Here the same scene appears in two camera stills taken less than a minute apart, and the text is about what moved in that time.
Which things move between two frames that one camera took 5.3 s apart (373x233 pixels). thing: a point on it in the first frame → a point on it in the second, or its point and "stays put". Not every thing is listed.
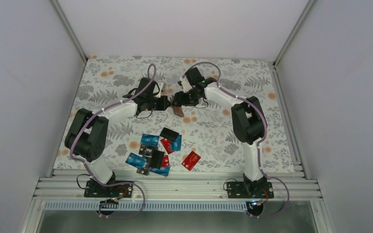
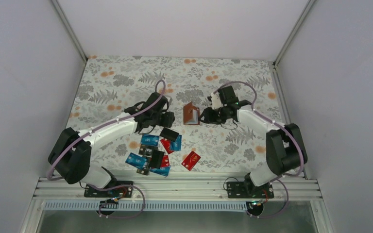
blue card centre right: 176,145 stays put
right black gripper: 180,100 → 208,116
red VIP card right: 191,160 stays put
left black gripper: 162,106 → 169,119
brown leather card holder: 178,111 → 191,114
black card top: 169,134 stays put
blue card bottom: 162,170 stays put
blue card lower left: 138,160 stays put
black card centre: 157,158 stays put
